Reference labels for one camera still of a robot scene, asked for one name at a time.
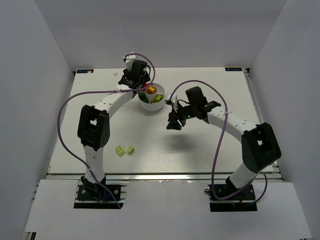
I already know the left blue table label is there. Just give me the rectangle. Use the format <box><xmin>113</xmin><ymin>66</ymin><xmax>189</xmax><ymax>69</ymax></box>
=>
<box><xmin>76</xmin><ymin>69</ymin><xmax>94</xmax><ymax>74</ymax></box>

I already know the green long lego brick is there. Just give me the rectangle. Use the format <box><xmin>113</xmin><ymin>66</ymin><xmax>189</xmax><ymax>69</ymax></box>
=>
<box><xmin>138</xmin><ymin>92</ymin><xmax>149</xmax><ymax>104</ymax></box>

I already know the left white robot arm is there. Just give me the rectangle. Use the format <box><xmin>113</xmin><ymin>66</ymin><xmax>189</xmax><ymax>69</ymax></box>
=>
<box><xmin>77</xmin><ymin>58</ymin><xmax>151</xmax><ymax>187</ymax></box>

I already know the light green lego brick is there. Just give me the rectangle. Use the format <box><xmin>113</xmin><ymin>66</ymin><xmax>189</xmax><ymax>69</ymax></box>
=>
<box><xmin>115</xmin><ymin>145</ymin><xmax>126</xmax><ymax>157</ymax></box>

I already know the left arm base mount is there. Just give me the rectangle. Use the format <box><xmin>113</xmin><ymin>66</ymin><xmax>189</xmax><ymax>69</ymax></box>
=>
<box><xmin>73</xmin><ymin>182</ymin><xmax>127</xmax><ymax>210</ymax></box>

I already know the right blue table label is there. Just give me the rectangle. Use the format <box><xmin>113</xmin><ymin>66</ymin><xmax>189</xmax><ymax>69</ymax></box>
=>
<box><xmin>224</xmin><ymin>67</ymin><xmax>243</xmax><ymax>72</ymax></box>

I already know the light green sloped lego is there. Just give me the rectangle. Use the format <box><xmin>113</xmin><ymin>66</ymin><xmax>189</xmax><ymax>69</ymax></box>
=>
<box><xmin>127</xmin><ymin>146</ymin><xmax>135</xmax><ymax>155</ymax></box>

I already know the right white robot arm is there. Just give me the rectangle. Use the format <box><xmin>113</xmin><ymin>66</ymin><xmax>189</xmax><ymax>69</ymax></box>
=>
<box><xmin>164</xmin><ymin>86</ymin><xmax>282</xmax><ymax>198</ymax></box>

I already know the white round divided container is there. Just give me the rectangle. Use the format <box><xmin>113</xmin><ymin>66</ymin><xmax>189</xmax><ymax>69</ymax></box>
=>
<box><xmin>138</xmin><ymin>83</ymin><xmax>166</xmax><ymax>112</ymax></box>

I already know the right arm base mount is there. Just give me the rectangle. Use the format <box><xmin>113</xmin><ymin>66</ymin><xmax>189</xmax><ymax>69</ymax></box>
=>
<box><xmin>204</xmin><ymin>184</ymin><xmax>258</xmax><ymax>213</ymax></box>

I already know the orange lego brick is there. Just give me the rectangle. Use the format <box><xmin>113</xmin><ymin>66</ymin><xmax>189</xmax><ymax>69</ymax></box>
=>
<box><xmin>146</xmin><ymin>86</ymin><xmax>157</xmax><ymax>95</ymax></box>

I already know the blue table label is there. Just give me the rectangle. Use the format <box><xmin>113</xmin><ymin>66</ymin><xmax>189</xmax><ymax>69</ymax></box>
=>
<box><xmin>224</xmin><ymin>67</ymin><xmax>243</xmax><ymax>72</ymax></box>
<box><xmin>76</xmin><ymin>69</ymin><xmax>94</xmax><ymax>74</ymax></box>

